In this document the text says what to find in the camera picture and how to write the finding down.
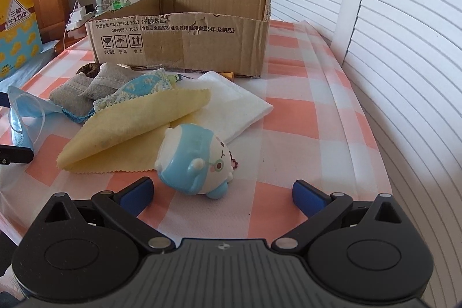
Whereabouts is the blue face mask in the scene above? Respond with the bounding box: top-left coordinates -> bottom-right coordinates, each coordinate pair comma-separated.
7,86 -> 64,152

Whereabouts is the yellow lens cleaning cloth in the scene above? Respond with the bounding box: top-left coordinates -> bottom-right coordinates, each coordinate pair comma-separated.
56,89 -> 211,173

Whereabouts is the blue white plush toy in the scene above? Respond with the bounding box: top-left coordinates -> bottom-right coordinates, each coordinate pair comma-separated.
154,124 -> 238,199

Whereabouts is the grey fabric pouch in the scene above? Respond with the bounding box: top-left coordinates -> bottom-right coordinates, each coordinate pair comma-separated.
82,63 -> 142,100
49,73 -> 93,118

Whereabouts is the blue floral sachet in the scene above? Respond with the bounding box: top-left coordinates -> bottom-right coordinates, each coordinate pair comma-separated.
93,69 -> 176,113

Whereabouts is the white cloth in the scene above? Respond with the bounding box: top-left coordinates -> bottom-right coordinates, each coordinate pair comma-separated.
176,71 -> 273,144

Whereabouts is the small orange cone toy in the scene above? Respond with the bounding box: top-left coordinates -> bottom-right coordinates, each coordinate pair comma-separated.
221,72 -> 235,81

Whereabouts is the brown hair scrunchie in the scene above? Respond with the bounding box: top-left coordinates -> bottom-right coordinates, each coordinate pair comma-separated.
77,63 -> 100,78

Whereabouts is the pink white checkered tablecloth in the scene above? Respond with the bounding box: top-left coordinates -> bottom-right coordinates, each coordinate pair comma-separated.
1,21 -> 391,242

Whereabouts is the yellow blue snack bag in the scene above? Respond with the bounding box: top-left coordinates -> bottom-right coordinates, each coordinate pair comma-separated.
0,0 -> 42,80

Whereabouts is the white power strip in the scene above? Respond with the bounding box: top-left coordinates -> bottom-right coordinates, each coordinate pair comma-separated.
66,7 -> 95,31

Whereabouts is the green small bottle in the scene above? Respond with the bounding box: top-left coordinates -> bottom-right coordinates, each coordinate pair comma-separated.
112,0 -> 124,10

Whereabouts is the brown cardboard box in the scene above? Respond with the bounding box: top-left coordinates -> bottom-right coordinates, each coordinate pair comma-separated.
85,0 -> 271,77

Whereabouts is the white louvered closet door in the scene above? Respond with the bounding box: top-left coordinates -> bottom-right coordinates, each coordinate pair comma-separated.
271,0 -> 461,307

